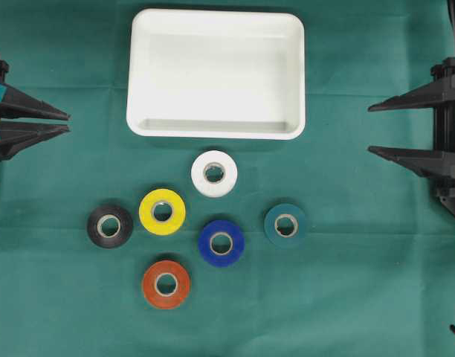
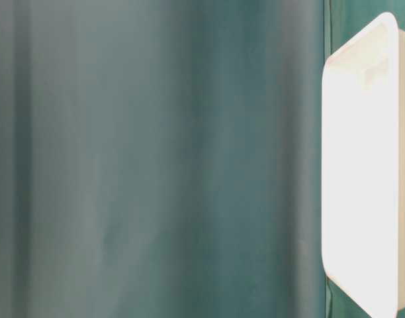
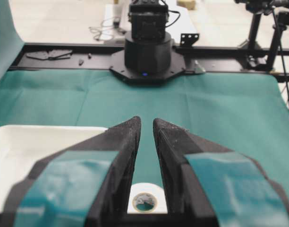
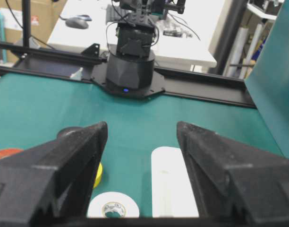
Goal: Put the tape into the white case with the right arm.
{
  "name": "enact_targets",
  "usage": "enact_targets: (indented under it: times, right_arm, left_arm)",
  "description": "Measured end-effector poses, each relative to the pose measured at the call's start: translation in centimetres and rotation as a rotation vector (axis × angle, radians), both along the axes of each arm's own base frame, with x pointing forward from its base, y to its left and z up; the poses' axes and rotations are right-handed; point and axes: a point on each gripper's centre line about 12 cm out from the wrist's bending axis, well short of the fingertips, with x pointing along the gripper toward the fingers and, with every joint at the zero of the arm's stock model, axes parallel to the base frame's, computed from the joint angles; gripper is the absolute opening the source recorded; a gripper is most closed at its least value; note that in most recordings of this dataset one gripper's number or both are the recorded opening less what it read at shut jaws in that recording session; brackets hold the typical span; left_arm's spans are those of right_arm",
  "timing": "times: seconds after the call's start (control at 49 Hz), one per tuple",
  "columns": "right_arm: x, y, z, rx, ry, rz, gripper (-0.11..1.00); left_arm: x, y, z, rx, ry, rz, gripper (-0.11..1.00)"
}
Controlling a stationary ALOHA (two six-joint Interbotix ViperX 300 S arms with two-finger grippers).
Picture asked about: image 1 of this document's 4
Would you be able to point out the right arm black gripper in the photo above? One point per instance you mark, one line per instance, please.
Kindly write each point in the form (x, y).
(439, 163)

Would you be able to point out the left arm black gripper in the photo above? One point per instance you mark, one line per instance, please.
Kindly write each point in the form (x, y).
(16, 136)

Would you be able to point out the yellow tape roll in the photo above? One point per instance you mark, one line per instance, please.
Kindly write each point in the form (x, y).
(147, 212)

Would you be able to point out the white tape roll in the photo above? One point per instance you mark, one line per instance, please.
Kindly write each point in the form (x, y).
(214, 158)

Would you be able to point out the red-orange tape roll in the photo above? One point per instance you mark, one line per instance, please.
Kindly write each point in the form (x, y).
(152, 293)

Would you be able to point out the blue tape roll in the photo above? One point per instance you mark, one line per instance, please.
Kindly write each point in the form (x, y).
(227, 228)

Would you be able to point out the black tape roll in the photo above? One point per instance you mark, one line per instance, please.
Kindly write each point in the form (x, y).
(102, 213)

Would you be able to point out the green tape roll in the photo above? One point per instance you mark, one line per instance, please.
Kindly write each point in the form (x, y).
(288, 211)

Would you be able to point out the white plastic tray case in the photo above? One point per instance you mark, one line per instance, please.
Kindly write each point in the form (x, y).
(217, 74)

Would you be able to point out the green table cloth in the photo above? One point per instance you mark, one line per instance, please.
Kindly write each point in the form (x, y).
(375, 275)

